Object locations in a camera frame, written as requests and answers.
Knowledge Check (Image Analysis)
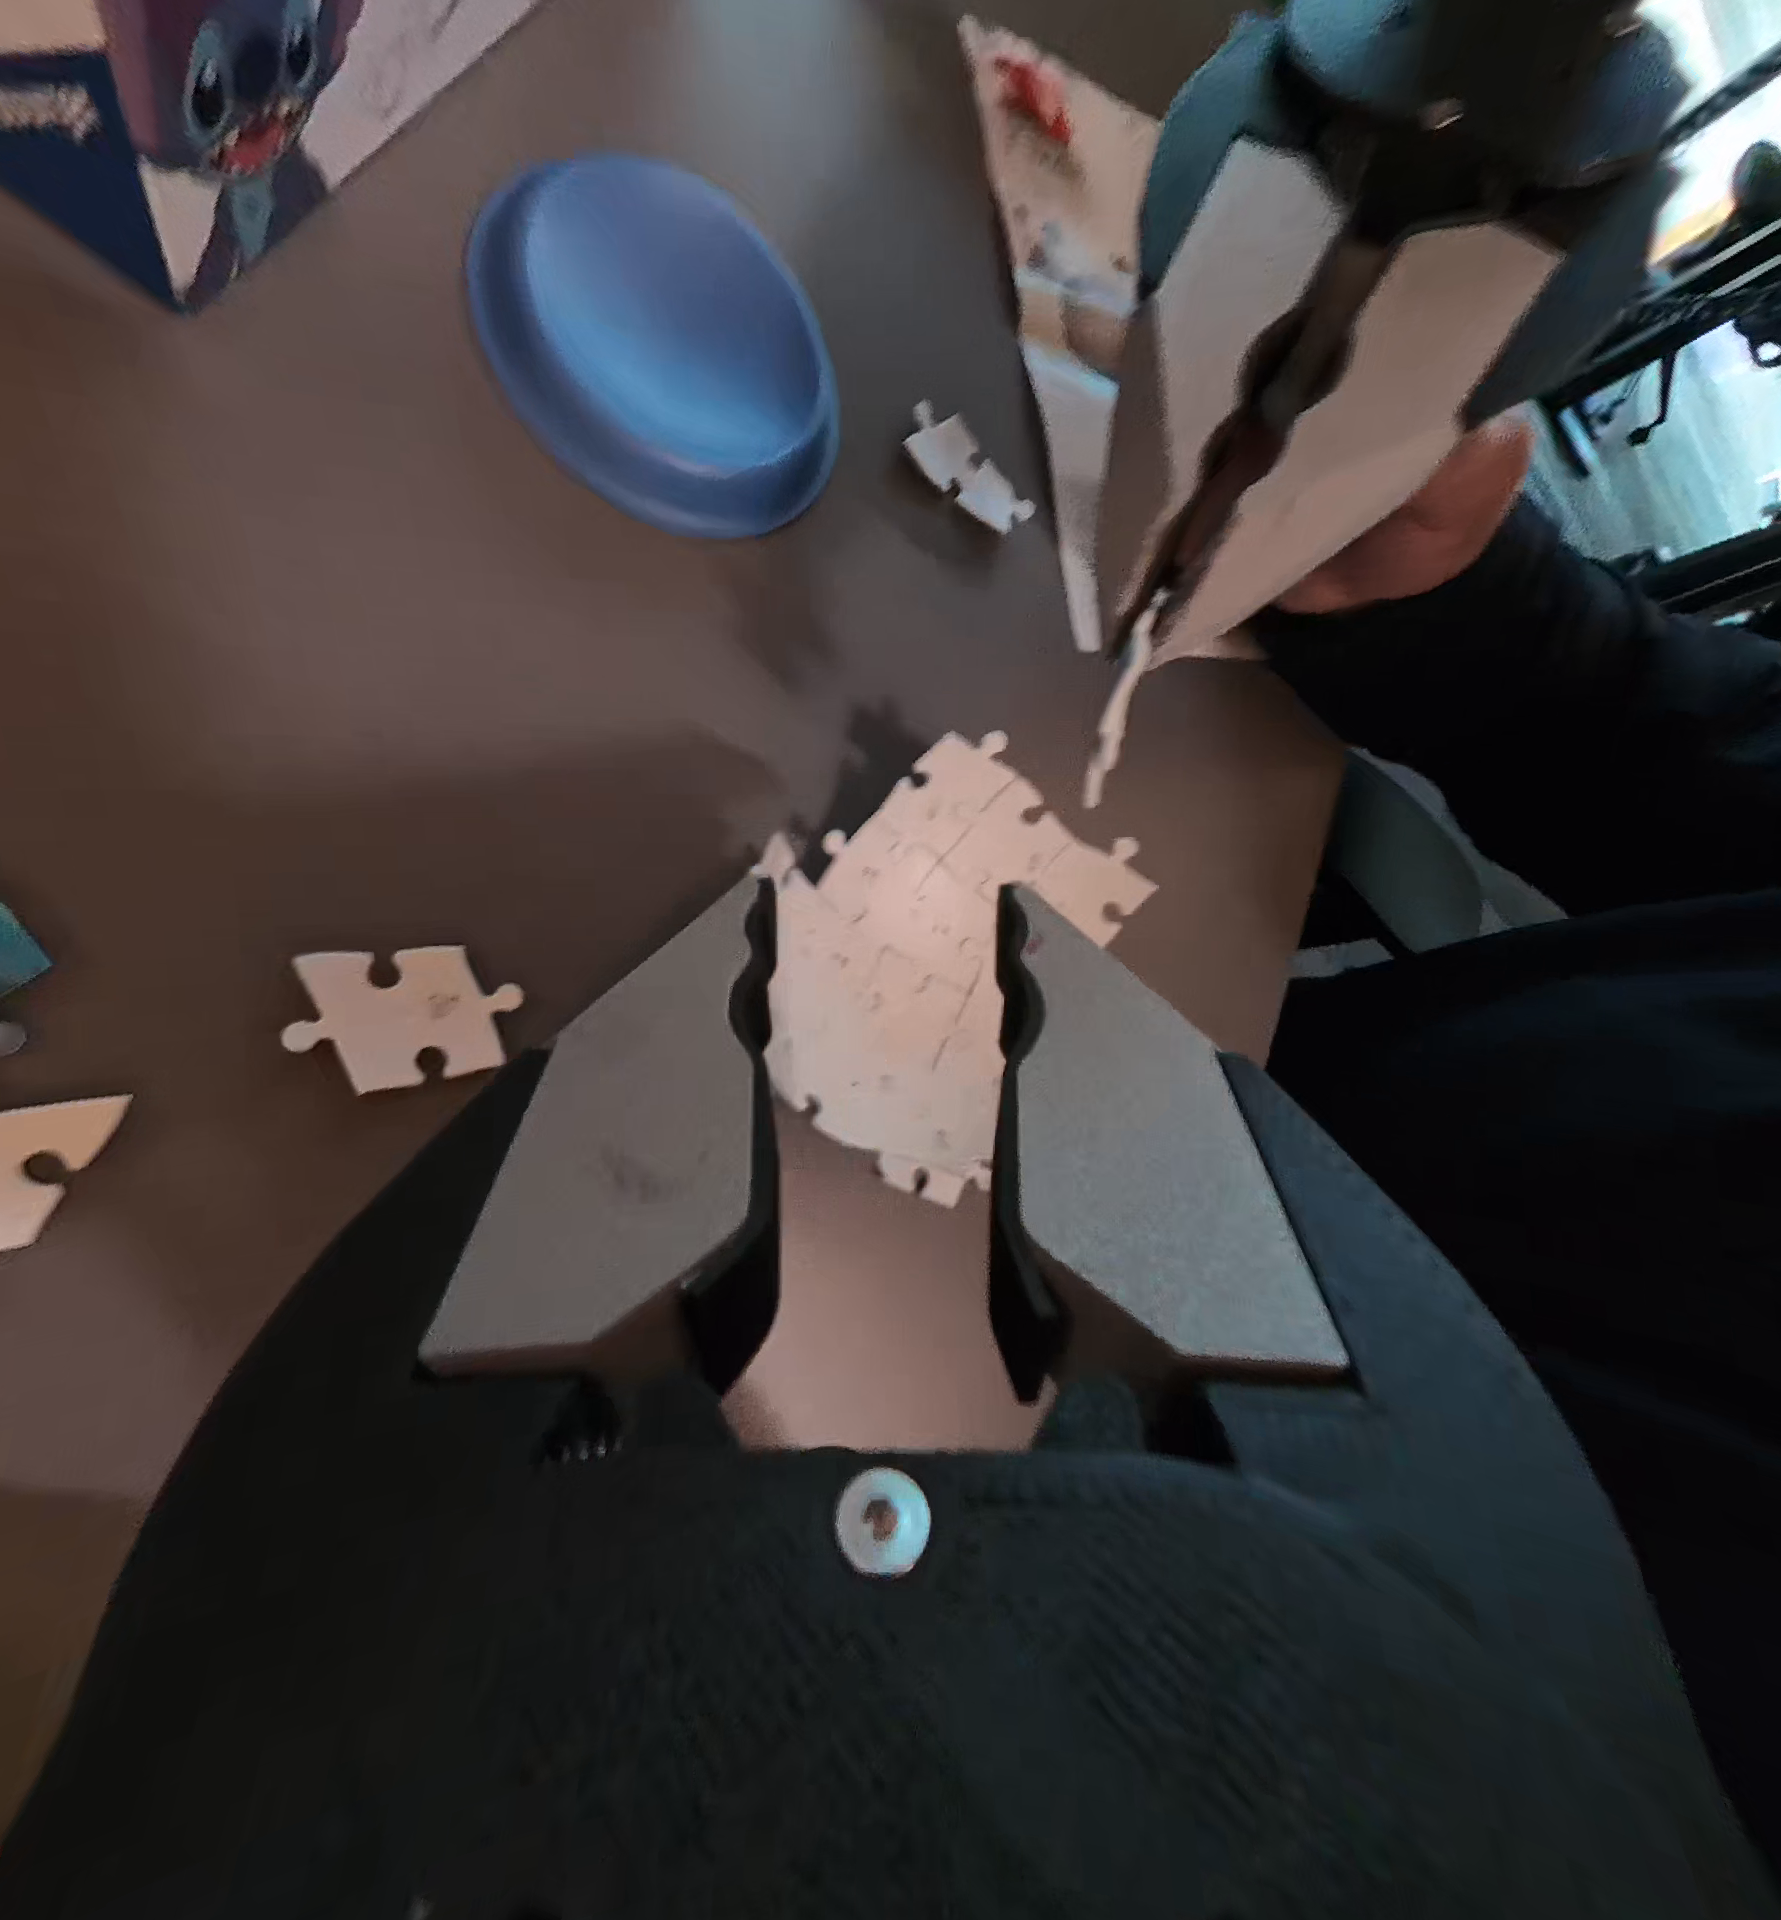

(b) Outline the printed cardboard puzzle box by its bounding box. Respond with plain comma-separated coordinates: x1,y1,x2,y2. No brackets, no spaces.
0,0,548,314

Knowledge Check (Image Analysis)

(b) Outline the white assembled puzzle ball section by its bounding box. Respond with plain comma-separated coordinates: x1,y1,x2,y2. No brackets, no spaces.
751,727,1161,1208

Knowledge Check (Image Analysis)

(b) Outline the blue round plastic stand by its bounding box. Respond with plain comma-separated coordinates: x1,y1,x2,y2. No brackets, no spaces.
465,150,842,541

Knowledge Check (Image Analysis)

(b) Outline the white printed instruction sheet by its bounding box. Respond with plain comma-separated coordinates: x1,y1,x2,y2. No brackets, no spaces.
956,14,1177,654

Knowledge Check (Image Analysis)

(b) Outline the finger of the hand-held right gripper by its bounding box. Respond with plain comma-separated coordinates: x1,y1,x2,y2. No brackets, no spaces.
1150,226,1568,672
1113,130,1353,650

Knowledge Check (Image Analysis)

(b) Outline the person's right hand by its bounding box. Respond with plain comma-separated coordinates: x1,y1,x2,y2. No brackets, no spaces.
1268,417,1541,620

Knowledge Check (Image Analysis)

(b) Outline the person's right forearm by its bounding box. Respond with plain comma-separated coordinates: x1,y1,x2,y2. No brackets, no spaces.
1249,495,1781,920

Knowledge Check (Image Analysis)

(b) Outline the single pointed white puzzle piece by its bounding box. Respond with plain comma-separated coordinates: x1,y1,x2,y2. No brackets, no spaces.
0,1072,133,1330

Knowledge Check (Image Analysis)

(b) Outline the grey office chair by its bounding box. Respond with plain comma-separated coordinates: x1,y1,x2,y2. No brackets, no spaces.
1309,751,1568,961

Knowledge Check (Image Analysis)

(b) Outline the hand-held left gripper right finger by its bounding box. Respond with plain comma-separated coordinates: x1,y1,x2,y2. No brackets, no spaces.
986,883,1353,1403

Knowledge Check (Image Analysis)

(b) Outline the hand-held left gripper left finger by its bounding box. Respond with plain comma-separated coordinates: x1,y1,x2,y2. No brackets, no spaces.
416,878,784,1397

